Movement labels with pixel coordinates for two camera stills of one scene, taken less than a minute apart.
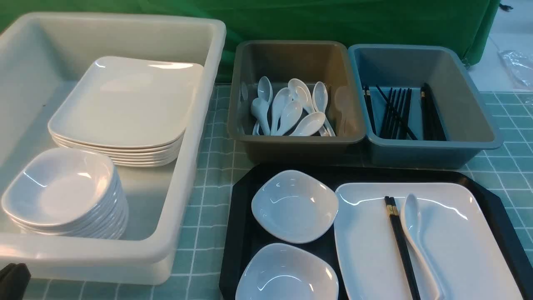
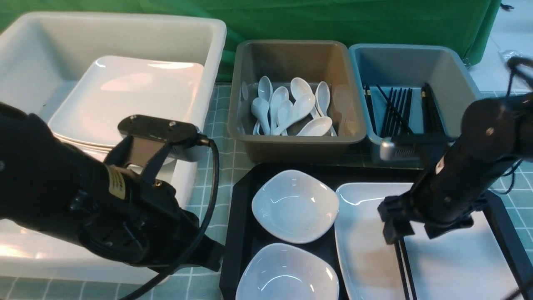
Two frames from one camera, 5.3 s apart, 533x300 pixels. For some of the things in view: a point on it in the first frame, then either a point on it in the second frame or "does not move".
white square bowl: (284, 271) does not move
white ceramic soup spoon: (411, 217) → (302, 108)
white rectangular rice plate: (470, 259) does not move
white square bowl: (295, 206) does not move
